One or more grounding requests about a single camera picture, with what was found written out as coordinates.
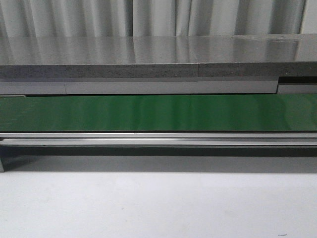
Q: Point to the aluminium conveyor frame rail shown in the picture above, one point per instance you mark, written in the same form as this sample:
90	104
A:
198	152

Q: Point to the dark granite counter slab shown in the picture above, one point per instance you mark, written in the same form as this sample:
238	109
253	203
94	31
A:
182	56

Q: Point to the grey rear guard panel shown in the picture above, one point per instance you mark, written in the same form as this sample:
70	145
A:
164	85

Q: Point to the green conveyor belt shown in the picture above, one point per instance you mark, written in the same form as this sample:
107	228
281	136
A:
249	112

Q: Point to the grey pleated curtain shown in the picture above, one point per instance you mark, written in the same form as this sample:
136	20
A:
39	18

